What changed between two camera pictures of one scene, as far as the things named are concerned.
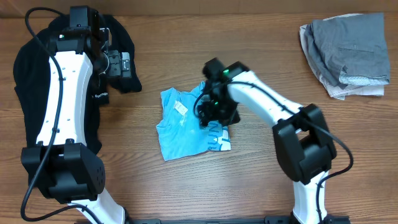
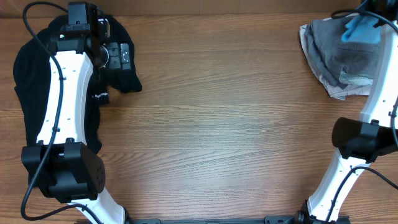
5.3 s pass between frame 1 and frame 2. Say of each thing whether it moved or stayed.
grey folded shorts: stayed
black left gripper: moved
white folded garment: stayed
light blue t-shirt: moved
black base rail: stayed
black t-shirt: stayed
